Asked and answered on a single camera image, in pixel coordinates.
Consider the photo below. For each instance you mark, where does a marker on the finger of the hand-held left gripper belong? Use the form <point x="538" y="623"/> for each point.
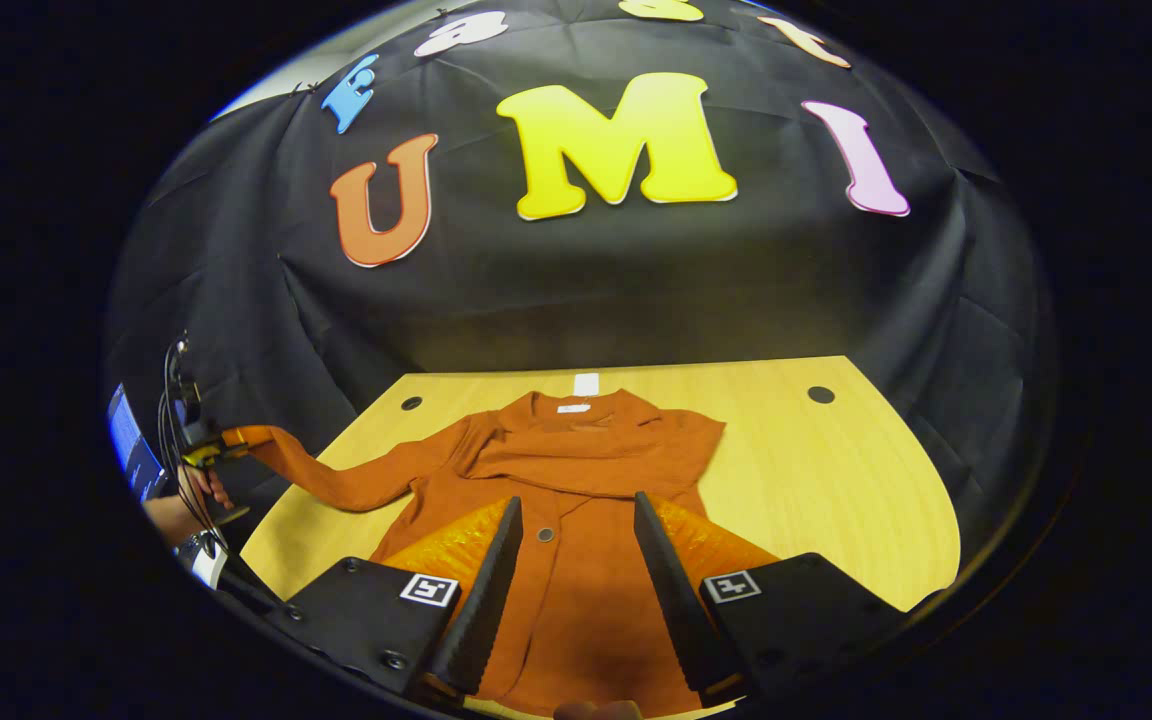
<point x="208" y="455"/>

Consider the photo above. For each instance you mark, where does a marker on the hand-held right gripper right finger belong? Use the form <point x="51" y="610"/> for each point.
<point x="671" y="590"/>

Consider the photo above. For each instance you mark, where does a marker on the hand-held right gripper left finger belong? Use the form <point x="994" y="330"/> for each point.
<point x="481" y="600"/>

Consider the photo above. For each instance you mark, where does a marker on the rust orange buttoned shirt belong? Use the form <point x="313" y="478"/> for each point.
<point x="576" y="470"/>

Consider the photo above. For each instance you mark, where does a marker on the blue lit screen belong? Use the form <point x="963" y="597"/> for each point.
<point x="134" y="450"/>

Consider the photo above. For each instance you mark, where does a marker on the silver wristwatch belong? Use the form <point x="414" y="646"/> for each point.
<point x="201" y="560"/>

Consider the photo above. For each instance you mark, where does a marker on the white tape strip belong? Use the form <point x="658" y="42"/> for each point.
<point x="586" y="385"/>

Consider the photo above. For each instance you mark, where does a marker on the black backdrop cloth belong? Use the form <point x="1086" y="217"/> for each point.
<point x="636" y="290"/>

